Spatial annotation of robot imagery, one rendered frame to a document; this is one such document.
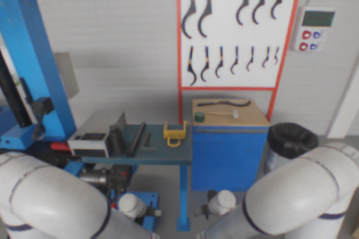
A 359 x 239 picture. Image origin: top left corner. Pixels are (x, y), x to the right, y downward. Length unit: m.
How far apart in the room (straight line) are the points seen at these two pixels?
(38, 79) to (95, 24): 1.64
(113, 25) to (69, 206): 2.60
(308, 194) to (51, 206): 0.47
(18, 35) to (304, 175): 1.48
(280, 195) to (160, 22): 2.51
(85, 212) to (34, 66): 1.15
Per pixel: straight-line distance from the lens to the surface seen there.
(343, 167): 0.51
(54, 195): 0.43
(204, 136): 1.83
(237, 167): 2.15
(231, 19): 2.70
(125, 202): 0.97
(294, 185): 0.43
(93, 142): 1.23
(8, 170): 0.52
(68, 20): 3.13
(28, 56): 1.46
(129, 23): 2.79
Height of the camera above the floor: 1.85
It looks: 30 degrees down
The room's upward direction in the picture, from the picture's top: 1 degrees counter-clockwise
